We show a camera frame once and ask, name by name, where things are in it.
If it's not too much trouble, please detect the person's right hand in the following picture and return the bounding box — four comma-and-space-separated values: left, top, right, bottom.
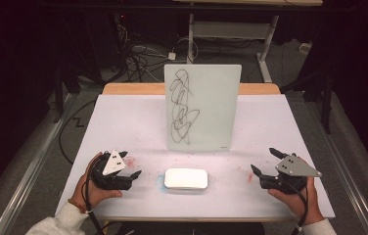
267, 156, 325, 226

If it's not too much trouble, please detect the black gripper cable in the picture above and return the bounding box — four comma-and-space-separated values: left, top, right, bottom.
83, 153, 107, 235
283, 180, 309, 235

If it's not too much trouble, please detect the person's left hand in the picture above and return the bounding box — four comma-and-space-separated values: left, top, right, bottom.
70, 152, 123, 212

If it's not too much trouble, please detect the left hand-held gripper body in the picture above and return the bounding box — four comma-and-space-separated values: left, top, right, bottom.
88, 150, 134, 191

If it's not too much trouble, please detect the black floor cable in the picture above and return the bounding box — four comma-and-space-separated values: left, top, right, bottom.
58, 99, 97, 165

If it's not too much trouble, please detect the wooden table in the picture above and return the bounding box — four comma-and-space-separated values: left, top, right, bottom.
92, 82, 291, 223

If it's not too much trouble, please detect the aluminium floor rail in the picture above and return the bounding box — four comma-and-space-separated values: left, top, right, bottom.
0, 93, 77, 235
303, 97, 368, 235

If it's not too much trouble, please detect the small white box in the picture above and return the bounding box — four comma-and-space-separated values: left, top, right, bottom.
299, 42, 313, 55

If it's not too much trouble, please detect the small standing whiteboard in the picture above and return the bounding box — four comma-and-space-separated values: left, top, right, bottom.
163, 64, 243, 153

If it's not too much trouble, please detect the white whiteboard eraser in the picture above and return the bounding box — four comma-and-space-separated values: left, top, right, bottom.
163, 167, 209, 191

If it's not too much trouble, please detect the white metal desk frame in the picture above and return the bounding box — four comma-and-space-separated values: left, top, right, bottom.
186, 13, 279, 83

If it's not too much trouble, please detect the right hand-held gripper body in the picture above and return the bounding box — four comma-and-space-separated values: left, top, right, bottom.
259, 153, 323, 196

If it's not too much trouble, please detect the brown bead bracelet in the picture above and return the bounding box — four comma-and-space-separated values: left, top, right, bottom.
68, 198, 87, 213

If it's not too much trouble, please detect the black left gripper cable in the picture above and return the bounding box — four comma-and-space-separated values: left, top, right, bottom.
83, 153, 107, 235

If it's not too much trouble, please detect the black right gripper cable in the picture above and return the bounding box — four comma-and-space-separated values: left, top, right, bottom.
283, 180, 309, 235

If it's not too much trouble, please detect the tangle of floor cables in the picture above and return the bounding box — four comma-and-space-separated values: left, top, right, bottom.
115, 23, 173, 83

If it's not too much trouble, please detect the white table cover sheet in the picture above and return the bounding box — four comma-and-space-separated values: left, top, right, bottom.
55, 93, 336, 219

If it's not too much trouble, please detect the black metal stand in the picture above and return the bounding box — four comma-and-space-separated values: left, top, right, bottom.
281, 70, 336, 135
52, 63, 82, 124

